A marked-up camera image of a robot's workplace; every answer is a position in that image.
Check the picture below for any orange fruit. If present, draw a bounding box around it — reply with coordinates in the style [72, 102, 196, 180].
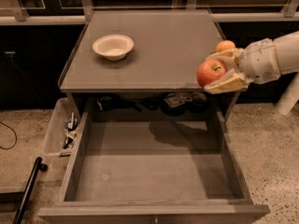
[216, 40, 235, 52]

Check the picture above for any dark clutter behind drawer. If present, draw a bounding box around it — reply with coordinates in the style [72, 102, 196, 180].
[96, 91, 208, 117]

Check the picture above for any metal window railing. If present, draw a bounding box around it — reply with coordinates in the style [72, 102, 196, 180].
[0, 0, 299, 25]

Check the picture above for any clear plastic bin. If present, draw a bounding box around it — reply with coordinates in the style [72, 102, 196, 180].
[43, 98, 79, 157]

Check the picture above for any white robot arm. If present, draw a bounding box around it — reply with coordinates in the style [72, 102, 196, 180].
[204, 32, 299, 94]

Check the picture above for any white bowl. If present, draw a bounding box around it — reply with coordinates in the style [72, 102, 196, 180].
[93, 35, 135, 61]

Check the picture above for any open grey top drawer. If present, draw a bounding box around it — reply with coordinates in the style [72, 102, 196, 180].
[38, 99, 269, 224]

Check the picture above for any black metal bar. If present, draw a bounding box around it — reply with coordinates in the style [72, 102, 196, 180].
[12, 157, 48, 224]

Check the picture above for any red apple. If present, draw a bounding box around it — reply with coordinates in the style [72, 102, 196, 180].
[196, 59, 227, 88]

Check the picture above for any black floor cable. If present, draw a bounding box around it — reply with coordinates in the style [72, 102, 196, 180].
[0, 121, 19, 151]

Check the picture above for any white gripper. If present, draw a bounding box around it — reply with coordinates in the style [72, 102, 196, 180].
[204, 38, 281, 94]

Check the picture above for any grey cabinet with counter top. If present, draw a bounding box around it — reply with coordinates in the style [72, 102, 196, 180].
[57, 9, 251, 123]

